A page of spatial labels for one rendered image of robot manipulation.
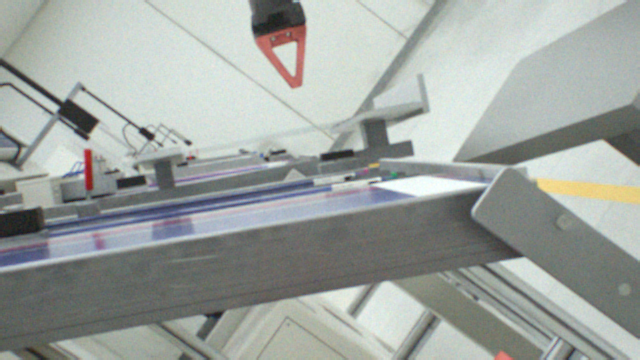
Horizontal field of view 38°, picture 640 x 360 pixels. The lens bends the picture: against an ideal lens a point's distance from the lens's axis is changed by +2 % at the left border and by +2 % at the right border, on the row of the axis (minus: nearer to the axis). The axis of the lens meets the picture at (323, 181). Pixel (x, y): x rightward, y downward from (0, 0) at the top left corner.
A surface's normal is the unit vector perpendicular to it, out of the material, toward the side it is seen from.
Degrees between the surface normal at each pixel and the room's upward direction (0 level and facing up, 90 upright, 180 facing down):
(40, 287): 90
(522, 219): 90
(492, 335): 90
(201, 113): 90
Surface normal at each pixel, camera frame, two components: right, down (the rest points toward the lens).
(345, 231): 0.11, 0.04
